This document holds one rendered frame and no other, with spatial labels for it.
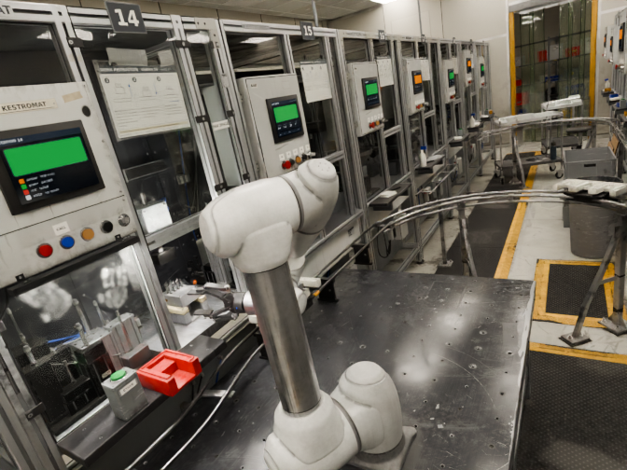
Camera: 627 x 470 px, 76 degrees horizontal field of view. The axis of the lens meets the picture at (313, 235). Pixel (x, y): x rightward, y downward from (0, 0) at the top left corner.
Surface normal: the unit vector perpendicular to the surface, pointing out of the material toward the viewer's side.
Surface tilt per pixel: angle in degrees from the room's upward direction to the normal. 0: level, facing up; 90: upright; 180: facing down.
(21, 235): 90
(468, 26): 90
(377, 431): 91
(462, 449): 0
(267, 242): 93
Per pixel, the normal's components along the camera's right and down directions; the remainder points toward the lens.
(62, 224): 0.84, 0.01
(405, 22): -0.50, 0.36
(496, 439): -0.18, -0.93
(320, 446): 0.47, 0.09
